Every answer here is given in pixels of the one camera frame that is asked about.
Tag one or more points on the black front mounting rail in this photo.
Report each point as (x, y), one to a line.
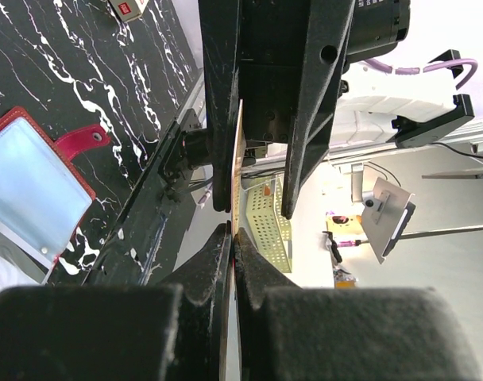
(129, 255)

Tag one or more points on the white small box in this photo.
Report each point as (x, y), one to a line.
(129, 10)

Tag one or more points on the red leather card holder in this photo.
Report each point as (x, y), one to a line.
(43, 197)

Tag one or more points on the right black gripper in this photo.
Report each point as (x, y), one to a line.
(293, 55)

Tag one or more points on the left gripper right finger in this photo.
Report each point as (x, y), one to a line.
(292, 333)

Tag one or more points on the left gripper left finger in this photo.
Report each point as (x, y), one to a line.
(175, 330)

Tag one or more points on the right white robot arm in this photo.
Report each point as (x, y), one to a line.
(425, 103)

